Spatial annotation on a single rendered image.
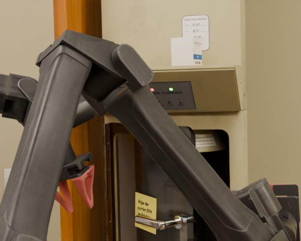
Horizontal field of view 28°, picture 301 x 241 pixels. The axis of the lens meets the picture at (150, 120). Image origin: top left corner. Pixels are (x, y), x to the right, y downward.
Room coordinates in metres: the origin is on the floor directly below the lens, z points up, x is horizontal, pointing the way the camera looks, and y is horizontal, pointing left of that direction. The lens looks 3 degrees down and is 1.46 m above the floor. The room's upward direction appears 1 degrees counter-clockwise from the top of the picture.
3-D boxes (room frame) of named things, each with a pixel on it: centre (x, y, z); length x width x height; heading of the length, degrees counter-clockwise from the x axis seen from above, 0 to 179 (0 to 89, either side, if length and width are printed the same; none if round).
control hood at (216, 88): (1.30, -0.03, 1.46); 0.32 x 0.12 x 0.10; 75
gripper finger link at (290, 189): (1.14, -0.25, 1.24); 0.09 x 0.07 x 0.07; 165
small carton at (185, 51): (1.29, -0.08, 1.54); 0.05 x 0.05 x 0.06; 64
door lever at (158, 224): (1.18, -0.01, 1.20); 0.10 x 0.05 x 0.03; 37
